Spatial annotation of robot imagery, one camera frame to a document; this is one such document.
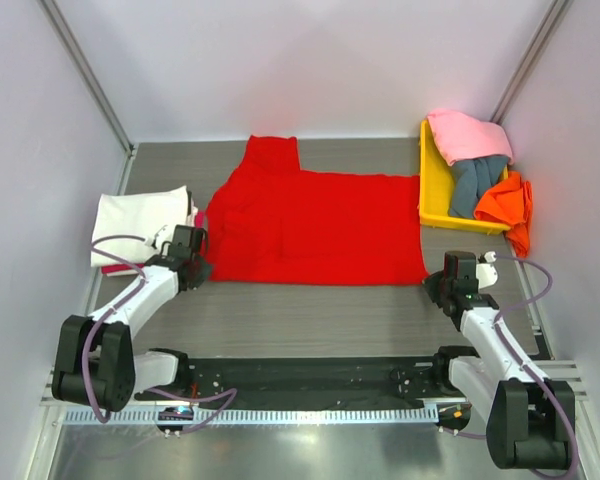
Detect red t shirt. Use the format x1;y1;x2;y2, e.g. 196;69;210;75
206;136;427;286

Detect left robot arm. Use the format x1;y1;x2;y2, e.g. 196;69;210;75
51;225;212;423

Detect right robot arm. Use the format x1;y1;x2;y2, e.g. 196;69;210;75
423;251;579;479

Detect folded white t shirt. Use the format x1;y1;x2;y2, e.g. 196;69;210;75
92;186;198;264

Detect orange t shirt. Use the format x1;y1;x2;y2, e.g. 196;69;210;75
474;171;533;258

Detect grey t shirt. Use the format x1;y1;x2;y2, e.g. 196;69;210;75
449;155;510;219

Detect yellow plastic bin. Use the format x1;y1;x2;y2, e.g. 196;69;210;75
419;119;510;235

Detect pink t shirt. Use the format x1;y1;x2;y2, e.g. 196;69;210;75
426;109;514;166

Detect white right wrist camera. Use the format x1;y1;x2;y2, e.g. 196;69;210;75
476;251;499;290

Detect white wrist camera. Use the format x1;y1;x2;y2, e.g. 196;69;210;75
476;251;499;290
145;224;174;251

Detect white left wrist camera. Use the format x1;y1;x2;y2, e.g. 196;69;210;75
145;224;174;251

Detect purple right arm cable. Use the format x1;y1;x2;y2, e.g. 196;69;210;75
437;253;581;480

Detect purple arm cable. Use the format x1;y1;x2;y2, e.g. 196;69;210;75
82;234;239;461
437;253;581;480

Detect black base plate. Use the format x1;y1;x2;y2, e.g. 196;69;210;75
163;354;463;411

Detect aluminium front rail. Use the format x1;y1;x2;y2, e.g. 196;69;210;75
39;360;588;406

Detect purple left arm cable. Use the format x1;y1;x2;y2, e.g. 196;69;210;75
82;234;239;461

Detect slotted white cable duct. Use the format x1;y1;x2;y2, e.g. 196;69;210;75
62;405;439;426

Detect left aluminium corner post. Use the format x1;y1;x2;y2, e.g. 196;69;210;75
37;0;136;157

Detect aluminium corner post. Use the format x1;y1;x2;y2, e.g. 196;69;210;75
37;0;136;157
490;0;574;124

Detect right aluminium corner post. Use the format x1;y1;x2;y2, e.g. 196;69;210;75
490;0;574;124

